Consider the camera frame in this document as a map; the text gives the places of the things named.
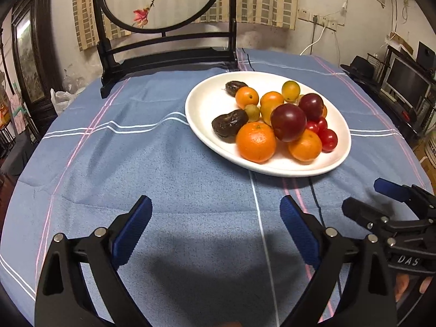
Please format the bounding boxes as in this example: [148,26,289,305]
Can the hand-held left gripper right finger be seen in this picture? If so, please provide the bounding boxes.
[279,195,398,327]

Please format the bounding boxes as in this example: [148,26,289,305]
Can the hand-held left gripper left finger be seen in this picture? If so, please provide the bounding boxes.
[34,195,153,327]

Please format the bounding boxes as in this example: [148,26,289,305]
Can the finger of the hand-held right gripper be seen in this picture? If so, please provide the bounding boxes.
[374,178,436,212]
[341,196,436,238]

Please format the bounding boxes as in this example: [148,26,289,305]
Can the large dimpled orange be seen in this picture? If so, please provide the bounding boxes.
[236,122,277,163]

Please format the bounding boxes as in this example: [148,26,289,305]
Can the dark red plum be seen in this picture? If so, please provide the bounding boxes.
[271,104,308,143]
[299,93,324,121]

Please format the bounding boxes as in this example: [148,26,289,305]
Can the dark brown water chestnut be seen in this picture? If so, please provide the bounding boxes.
[211,109,249,140]
[225,81,249,98]

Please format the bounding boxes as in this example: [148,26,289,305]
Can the small yellow fruit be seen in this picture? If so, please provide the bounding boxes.
[281,80,301,103]

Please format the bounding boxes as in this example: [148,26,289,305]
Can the smooth orange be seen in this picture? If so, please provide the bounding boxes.
[287,129,323,162]
[235,87,260,110]

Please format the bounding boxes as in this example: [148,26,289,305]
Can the white oval plate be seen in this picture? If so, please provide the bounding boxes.
[185,71,352,178]

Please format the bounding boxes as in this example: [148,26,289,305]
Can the person's right hand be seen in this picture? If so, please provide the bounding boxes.
[394,273,434,303]

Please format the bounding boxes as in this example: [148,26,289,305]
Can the blue striped tablecloth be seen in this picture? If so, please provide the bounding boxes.
[0,48,433,327]

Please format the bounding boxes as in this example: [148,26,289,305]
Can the computer monitor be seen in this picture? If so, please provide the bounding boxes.
[385,57,432,103]

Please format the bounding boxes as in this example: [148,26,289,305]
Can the black computer desk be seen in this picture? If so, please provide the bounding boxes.
[366,44,436,144]

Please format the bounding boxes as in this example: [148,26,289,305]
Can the black hat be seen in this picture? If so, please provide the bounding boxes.
[341,55,377,79]

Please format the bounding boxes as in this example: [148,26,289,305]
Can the small green fruit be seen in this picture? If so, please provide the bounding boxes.
[244,104,261,123]

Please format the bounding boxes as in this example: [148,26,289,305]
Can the black speaker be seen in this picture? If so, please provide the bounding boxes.
[416,41,436,70]

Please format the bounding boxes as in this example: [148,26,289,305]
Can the tan cardboard piece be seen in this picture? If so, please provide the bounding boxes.
[388,32,414,55]

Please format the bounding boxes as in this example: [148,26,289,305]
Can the white plastic bag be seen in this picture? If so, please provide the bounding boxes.
[50,89,80,114]

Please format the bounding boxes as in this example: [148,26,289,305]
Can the dark wooden framed painting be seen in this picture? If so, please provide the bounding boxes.
[10,0,62,123]

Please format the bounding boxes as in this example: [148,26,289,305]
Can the black round painted table screen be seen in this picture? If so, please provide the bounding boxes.
[91,0,239,99]

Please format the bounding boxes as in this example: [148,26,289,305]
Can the thin black cable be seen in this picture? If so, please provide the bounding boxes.
[243,53,324,225]

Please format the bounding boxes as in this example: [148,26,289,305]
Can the white power cable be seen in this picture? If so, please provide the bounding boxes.
[300,25,328,56]

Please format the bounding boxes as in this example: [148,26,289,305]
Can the white wall sockets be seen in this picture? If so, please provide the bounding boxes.
[298,7,338,29]

